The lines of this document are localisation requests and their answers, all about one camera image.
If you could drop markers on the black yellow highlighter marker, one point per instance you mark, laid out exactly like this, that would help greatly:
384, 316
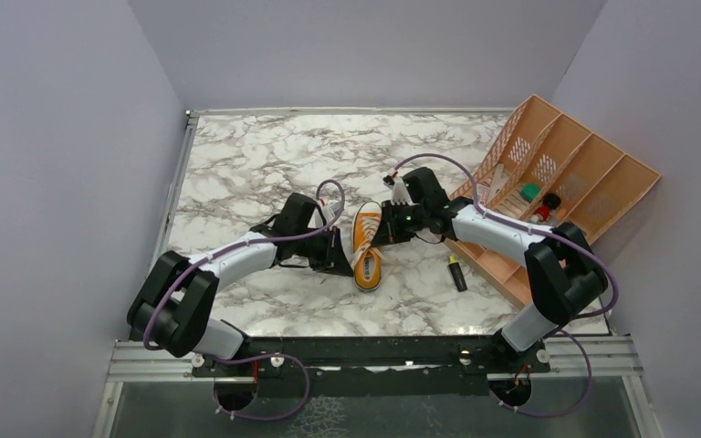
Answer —
457, 274

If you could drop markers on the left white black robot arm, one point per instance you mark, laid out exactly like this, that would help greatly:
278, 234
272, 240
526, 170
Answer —
172, 310

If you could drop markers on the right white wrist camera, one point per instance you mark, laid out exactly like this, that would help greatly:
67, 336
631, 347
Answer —
398, 188

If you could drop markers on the green cap item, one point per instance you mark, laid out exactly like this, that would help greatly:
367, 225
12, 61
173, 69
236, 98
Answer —
529, 192

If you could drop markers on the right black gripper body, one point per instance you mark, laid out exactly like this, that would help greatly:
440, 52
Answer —
407, 220

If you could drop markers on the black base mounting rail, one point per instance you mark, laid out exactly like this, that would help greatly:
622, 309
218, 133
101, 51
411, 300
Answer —
283, 367

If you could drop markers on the peach plastic organizer tray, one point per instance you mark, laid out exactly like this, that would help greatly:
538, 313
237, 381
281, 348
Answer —
545, 166

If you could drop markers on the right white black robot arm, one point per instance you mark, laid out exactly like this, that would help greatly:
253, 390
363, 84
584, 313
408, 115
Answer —
563, 275

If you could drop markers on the orange canvas sneaker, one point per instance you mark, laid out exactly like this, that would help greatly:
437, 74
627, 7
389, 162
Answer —
366, 260

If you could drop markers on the white shoelace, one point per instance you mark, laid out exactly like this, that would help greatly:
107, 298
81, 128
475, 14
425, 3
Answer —
365, 225

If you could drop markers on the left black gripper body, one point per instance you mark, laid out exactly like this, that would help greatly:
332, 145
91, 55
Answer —
319, 251

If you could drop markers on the red black bottle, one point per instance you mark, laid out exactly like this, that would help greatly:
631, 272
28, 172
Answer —
550, 202

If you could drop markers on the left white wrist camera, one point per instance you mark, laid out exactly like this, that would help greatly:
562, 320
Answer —
325, 212

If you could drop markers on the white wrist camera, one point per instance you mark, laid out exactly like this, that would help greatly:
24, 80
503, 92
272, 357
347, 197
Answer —
325, 212
398, 188

